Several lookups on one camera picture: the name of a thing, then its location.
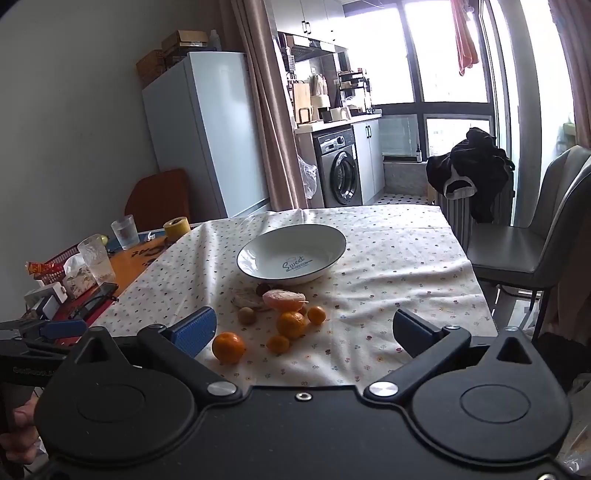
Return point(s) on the black phone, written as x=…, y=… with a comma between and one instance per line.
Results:
x=106, y=290

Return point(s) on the red plastic basket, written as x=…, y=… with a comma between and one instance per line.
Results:
x=53, y=277

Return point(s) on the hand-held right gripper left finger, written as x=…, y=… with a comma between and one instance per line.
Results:
x=194, y=331

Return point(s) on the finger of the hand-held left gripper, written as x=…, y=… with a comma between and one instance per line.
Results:
x=32, y=347
x=62, y=328

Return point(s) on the grey washing machine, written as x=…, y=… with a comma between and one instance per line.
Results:
x=339, y=170

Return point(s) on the floral white tablecloth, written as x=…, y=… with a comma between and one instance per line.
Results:
x=392, y=258

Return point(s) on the pale peeled pomelo piece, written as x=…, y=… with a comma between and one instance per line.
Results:
x=244, y=299

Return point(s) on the brown wooden chair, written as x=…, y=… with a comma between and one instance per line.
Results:
x=157, y=198

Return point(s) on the white wall cabinets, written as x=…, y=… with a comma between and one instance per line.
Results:
x=304, y=18

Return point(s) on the yellow tape roll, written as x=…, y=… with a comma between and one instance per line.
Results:
x=176, y=228

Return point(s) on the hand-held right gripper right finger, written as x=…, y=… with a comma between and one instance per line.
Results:
x=408, y=336

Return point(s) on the tissue box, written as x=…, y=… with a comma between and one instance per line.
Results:
x=81, y=279

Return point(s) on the medium orange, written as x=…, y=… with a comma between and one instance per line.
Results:
x=292, y=324

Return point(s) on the dark brown round fruit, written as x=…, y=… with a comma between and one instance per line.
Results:
x=262, y=289

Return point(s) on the red snack packet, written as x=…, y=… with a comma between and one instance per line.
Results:
x=41, y=268

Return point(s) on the cardboard box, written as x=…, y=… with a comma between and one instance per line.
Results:
x=184, y=44

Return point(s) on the white bowl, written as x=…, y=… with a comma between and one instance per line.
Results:
x=277, y=249

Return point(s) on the black dish rack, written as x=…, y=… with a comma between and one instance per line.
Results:
x=355, y=90

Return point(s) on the small yellowish orange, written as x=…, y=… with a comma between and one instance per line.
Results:
x=278, y=344

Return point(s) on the white kitchen cabinet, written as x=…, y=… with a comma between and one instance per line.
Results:
x=369, y=157

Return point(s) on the light brown round fruit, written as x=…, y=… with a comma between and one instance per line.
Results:
x=246, y=316

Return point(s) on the white charger box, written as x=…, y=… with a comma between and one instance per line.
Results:
x=46, y=300

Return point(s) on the black clothes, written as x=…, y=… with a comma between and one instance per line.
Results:
x=475, y=157

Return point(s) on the grey dining chair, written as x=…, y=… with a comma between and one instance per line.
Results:
x=508, y=249
x=455, y=217

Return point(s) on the tall clear plastic cup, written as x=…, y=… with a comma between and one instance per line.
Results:
x=97, y=261

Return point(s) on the person's left hand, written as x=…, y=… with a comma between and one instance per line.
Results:
x=25, y=415

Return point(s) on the wooden cutting board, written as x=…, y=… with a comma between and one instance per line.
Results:
x=303, y=104

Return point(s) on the clear drinking glass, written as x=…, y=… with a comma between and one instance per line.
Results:
x=124, y=233

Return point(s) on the beige curtain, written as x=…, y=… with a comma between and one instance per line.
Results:
x=272, y=115

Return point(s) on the large orange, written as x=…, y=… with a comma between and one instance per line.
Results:
x=228, y=347

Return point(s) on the white refrigerator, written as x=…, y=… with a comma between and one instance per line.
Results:
x=207, y=138

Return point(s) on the red hanging cloth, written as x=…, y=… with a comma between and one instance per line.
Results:
x=464, y=41

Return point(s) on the clear plastic bag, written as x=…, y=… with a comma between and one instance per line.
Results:
x=308, y=177

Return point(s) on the clear plastic bottle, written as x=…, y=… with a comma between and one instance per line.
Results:
x=214, y=40

